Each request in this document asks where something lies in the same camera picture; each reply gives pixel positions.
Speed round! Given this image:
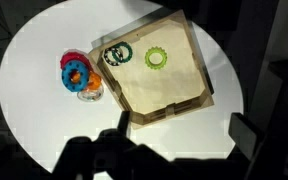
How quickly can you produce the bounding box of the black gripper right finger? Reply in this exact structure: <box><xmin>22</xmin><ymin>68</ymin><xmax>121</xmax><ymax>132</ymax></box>
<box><xmin>228</xmin><ymin>112</ymin><xmax>266</xmax><ymax>162</ymax></box>

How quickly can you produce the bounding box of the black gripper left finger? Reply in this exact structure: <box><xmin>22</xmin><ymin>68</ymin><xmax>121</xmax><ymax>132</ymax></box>
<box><xmin>116</xmin><ymin>110</ymin><xmax>132</xmax><ymax>135</ymax></box>

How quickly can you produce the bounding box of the yellow-green toothed ring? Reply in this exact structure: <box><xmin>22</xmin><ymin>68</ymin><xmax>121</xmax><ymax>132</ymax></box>
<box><xmin>144</xmin><ymin>45</ymin><xmax>168</xmax><ymax>71</ymax></box>

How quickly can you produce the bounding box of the light wooden tray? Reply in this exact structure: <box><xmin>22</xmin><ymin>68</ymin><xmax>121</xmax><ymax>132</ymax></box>
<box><xmin>89</xmin><ymin>9</ymin><xmax>216</xmax><ymax>131</ymax></box>

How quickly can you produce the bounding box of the green white object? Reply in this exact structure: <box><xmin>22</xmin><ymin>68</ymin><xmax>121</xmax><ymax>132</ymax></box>
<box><xmin>111</xmin><ymin>41</ymin><xmax>134</xmax><ymax>64</ymax></box>

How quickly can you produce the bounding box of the clear plastic ring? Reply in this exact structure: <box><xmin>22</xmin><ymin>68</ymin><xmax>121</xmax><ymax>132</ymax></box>
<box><xmin>76</xmin><ymin>85</ymin><xmax>104</xmax><ymax>103</ymax></box>

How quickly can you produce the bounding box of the orange ring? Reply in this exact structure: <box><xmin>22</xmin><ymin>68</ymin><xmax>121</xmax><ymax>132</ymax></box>
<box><xmin>71</xmin><ymin>70</ymin><xmax>102</xmax><ymax>92</ymax></box>

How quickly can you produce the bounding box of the black and white ring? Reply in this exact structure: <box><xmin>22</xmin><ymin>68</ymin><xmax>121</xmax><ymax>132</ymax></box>
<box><xmin>103</xmin><ymin>46</ymin><xmax>124</xmax><ymax>67</ymax></box>

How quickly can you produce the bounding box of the red toothed ring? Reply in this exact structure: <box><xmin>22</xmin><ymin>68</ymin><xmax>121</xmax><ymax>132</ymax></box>
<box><xmin>59</xmin><ymin>49</ymin><xmax>92</xmax><ymax>73</ymax></box>

